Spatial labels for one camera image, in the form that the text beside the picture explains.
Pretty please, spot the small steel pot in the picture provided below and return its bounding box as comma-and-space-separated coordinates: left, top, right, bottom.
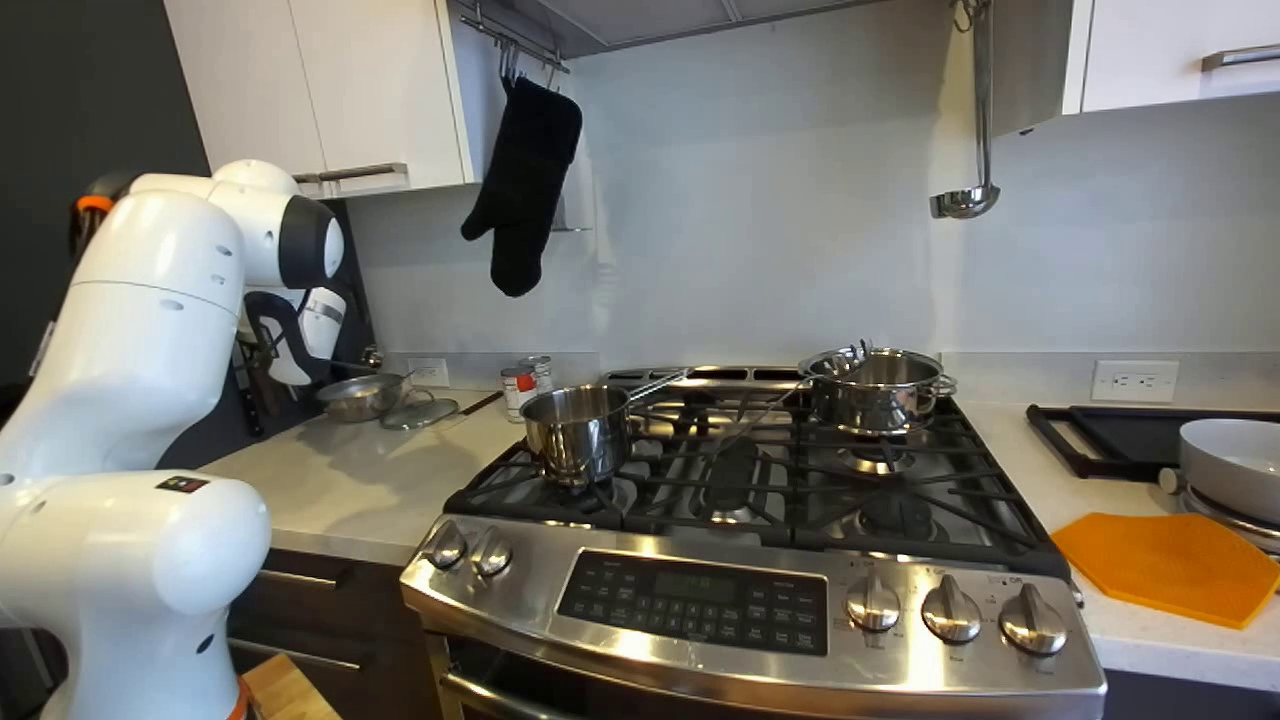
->
514, 377, 672, 489

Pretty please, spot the glass lid with loop handle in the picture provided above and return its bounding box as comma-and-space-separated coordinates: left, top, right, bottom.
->
375, 392, 462, 437

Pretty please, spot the stainless steel gas range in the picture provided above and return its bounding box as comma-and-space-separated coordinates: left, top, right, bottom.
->
394, 356, 1110, 720

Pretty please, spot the orange cutting mat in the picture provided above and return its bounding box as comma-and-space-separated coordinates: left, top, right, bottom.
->
1049, 507, 1280, 630

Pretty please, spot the black tray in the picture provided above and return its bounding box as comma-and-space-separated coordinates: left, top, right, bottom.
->
1018, 401, 1280, 485

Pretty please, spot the black cast iron grate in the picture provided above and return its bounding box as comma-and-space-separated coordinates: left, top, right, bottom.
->
444, 367, 1072, 580

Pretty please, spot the steel stove knob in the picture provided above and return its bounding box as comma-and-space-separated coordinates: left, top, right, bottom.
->
423, 525, 473, 572
469, 532, 514, 582
917, 572, 988, 647
994, 580, 1072, 659
844, 572, 905, 635

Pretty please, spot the dark lower cabinet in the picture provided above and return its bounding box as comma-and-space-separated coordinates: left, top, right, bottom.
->
230, 545, 444, 720

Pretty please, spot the wooden board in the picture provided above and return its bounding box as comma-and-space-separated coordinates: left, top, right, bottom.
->
236, 653, 343, 720

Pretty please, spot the white pan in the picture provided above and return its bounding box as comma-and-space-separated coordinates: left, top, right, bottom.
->
1156, 413, 1280, 532

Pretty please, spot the red capped white container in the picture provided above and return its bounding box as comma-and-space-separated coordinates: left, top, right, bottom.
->
501, 356, 556, 416

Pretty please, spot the black oven mitt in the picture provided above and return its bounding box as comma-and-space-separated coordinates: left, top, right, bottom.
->
454, 71, 589, 301

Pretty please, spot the glass lid with round knob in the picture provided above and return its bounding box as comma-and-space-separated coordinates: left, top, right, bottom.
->
315, 372, 410, 427

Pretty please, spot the steel pot with lid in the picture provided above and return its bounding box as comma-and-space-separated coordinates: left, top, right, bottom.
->
797, 341, 960, 440

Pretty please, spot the white wall outlet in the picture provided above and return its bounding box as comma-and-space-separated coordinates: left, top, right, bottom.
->
1088, 356, 1184, 402

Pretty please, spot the hanging steel ladle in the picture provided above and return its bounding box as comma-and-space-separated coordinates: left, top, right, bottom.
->
926, 0, 1005, 224

